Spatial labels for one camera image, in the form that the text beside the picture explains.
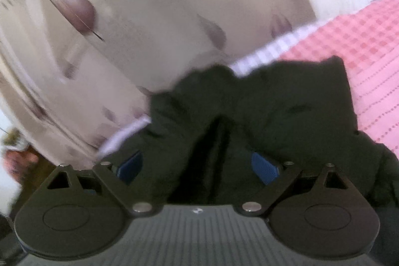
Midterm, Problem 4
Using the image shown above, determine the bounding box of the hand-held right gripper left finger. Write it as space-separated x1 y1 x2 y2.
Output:
47 150 157 218

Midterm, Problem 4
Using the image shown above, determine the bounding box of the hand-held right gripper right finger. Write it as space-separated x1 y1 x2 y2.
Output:
241 151 354 218

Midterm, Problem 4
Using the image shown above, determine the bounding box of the dark green padded jacket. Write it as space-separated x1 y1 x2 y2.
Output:
103 56 399 208

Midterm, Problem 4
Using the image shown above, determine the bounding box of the brown wooden cabinet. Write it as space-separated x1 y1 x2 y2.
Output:
6 150 60 192

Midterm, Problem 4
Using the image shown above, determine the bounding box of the pink checkered bedsheet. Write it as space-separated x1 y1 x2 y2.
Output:
95 20 325 161

